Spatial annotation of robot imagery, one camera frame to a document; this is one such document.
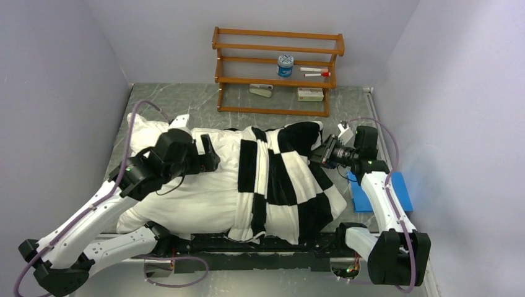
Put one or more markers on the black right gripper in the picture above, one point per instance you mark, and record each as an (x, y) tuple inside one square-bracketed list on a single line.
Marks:
[(316, 156)]

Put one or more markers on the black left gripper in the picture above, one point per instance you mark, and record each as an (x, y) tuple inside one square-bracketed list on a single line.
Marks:
[(210, 159)]

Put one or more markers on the white pillow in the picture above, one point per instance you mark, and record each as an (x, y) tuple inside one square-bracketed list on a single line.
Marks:
[(202, 203)]

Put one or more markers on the black white checkered pillowcase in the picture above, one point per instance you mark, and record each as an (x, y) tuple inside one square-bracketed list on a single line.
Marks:
[(280, 192)]

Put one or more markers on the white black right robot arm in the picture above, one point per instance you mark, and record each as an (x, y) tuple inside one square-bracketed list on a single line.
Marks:
[(399, 255)]

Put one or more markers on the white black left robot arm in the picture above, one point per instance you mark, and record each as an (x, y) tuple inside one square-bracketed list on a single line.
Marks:
[(65, 259)]

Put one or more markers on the small white red box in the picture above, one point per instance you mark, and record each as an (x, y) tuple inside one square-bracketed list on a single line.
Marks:
[(310, 94)]

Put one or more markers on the blue foam block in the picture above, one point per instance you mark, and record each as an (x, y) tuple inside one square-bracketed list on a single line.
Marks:
[(361, 201)]

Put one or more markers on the red capped marker pen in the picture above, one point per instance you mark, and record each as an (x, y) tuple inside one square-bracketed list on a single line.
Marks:
[(318, 74)]

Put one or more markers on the white marker pen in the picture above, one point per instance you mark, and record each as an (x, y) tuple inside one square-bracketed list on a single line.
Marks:
[(313, 69)]

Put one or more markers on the wooden shelf rack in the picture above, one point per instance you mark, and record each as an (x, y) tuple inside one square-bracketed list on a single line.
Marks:
[(276, 65)]

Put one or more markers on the blue white round jar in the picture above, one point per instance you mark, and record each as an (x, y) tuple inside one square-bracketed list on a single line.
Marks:
[(285, 64)]

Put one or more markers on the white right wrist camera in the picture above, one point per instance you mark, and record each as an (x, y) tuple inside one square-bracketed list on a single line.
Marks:
[(345, 132)]

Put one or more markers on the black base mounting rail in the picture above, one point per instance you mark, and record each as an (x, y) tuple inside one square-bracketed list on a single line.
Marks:
[(325, 252)]

